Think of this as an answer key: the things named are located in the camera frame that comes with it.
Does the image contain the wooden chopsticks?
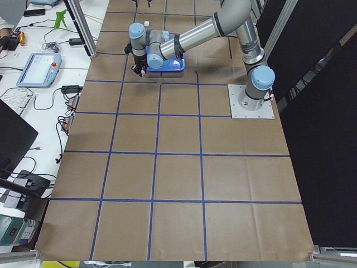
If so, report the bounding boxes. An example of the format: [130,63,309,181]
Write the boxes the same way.
[87,15,103,23]

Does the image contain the aluminium frame post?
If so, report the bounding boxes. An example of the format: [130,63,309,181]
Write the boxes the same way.
[64,0,98,58]

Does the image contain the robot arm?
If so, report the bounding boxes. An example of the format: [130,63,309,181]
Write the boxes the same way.
[124,1,276,111]

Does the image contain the black monitor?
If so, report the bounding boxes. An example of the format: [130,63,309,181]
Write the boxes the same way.
[0,100,38,179]

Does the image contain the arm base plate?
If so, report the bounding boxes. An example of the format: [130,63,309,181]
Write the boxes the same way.
[228,84,275,119]

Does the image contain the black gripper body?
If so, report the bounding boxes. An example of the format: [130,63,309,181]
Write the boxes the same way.
[133,54,147,69]

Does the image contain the black power adapter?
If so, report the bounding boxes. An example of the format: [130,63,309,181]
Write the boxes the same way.
[68,38,83,46]

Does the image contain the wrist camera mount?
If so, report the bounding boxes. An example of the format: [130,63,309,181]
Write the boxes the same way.
[124,43,133,54]

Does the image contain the teach pendant tablet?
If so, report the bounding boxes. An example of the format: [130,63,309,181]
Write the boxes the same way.
[16,53,62,88]

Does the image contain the brown paper table cover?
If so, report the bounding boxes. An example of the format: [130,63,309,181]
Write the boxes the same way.
[36,1,313,261]

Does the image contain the blue plastic tray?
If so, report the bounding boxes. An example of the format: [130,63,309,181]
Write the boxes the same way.
[146,46,185,73]

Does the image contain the white keyboard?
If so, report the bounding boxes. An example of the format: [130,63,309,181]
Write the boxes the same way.
[1,88,35,117]

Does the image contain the green handled reacher grabber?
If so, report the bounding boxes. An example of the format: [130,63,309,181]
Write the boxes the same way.
[54,9,67,29]

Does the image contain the black smartphone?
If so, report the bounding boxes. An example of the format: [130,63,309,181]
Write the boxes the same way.
[23,8,46,17]

